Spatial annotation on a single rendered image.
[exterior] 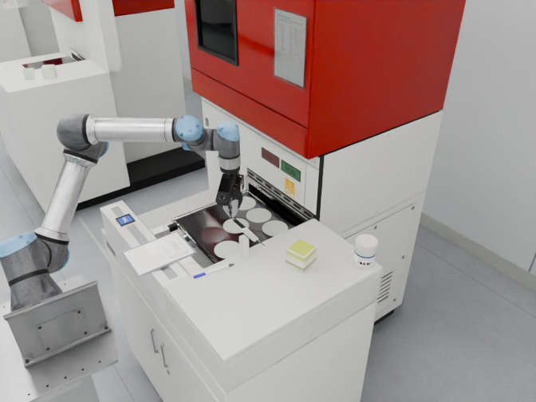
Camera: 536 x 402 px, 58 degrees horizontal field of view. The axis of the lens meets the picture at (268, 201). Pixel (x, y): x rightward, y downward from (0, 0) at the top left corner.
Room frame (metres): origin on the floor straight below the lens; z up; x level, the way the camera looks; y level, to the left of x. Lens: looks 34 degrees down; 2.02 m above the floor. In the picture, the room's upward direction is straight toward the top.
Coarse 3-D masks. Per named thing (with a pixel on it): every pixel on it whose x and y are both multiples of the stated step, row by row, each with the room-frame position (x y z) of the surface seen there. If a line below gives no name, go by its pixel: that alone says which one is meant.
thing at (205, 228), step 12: (216, 204) 1.66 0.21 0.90; (264, 204) 1.66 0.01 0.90; (192, 216) 1.57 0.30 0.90; (204, 216) 1.57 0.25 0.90; (216, 216) 1.57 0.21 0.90; (228, 216) 1.57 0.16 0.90; (240, 216) 1.57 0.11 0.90; (276, 216) 1.57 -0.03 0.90; (192, 228) 1.49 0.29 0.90; (204, 228) 1.49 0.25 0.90; (216, 228) 1.49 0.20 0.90; (252, 228) 1.49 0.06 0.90; (288, 228) 1.49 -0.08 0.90; (204, 240) 1.42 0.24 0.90; (216, 240) 1.42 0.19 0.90; (228, 240) 1.42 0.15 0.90; (264, 240) 1.42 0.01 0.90
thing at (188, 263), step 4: (180, 260) 1.33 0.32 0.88; (184, 260) 1.33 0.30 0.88; (188, 260) 1.33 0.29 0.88; (192, 260) 1.33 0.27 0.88; (180, 264) 1.31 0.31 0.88; (184, 264) 1.31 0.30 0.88; (188, 264) 1.31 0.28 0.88; (192, 264) 1.31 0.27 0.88; (196, 264) 1.31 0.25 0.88; (184, 268) 1.28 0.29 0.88; (188, 268) 1.28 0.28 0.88; (192, 268) 1.28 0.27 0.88; (196, 268) 1.28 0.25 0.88; (200, 268) 1.28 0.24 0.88; (188, 272) 1.26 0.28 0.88; (192, 272) 1.26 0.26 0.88; (196, 272) 1.26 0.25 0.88
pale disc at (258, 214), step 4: (256, 208) 1.63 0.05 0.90; (260, 208) 1.63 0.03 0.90; (248, 212) 1.60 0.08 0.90; (252, 212) 1.60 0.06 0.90; (256, 212) 1.60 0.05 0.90; (260, 212) 1.60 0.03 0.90; (264, 212) 1.60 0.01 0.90; (268, 212) 1.60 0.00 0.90; (248, 216) 1.57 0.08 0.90; (252, 216) 1.57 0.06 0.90; (256, 216) 1.57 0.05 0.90; (260, 216) 1.57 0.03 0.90; (264, 216) 1.57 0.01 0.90; (268, 216) 1.57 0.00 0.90; (252, 220) 1.55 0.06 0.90; (256, 220) 1.55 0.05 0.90; (260, 220) 1.55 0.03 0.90; (264, 220) 1.55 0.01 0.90
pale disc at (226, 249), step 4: (220, 244) 1.39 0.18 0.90; (224, 244) 1.39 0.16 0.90; (228, 244) 1.39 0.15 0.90; (232, 244) 1.39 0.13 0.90; (236, 244) 1.39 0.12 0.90; (216, 248) 1.37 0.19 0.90; (220, 248) 1.37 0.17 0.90; (224, 248) 1.37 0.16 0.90; (228, 248) 1.37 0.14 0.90; (232, 248) 1.37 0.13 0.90; (236, 248) 1.37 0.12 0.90; (216, 252) 1.35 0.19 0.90; (220, 252) 1.35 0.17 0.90; (224, 252) 1.35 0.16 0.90; (228, 252) 1.35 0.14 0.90; (232, 252) 1.35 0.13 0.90; (236, 252) 1.35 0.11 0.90; (220, 256) 1.33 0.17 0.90; (224, 256) 1.33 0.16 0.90; (228, 256) 1.33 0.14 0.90
